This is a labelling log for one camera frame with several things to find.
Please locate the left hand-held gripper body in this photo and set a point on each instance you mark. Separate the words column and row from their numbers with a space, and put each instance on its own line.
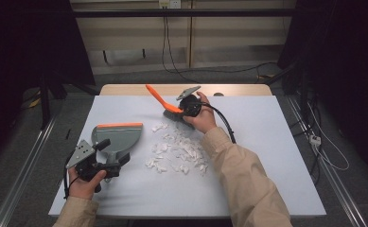
column 81, row 154

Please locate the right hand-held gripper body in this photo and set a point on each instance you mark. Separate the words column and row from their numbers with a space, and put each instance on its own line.
column 190, row 105

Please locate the grey dustpan with orange edge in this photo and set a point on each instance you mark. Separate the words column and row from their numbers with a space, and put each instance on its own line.
column 121, row 135

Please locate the orange brush with grey bristles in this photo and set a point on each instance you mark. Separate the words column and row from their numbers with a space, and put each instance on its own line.
column 162, row 101

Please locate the pile of white paper scraps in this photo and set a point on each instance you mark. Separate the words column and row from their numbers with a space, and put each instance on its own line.
column 184, row 151

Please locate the person's right hand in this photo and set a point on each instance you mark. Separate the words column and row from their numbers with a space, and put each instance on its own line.
column 205, row 121

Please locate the person's left hand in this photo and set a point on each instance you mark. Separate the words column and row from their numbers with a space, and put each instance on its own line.
column 82, row 189

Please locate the dark table grommet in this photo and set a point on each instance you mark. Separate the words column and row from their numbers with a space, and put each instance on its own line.
column 218, row 94

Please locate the white table mat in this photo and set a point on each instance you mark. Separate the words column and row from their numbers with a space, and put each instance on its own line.
column 159, row 195

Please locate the wooden table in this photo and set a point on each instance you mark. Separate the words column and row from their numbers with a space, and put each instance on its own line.
column 125, row 90

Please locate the black metal stand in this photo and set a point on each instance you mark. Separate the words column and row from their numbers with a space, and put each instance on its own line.
column 45, row 104

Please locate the black horizontal bar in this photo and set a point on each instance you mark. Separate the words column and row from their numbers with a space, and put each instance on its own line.
column 184, row 13

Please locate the white power strip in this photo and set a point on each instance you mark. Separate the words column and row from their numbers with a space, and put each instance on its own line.
column 315, row 140

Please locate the aluminium floor rail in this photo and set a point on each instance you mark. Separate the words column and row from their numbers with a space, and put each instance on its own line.
column 24, row 170
column 336, row 186

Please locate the white wall socket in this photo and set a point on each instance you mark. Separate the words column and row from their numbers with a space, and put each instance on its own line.
column 169, row 3

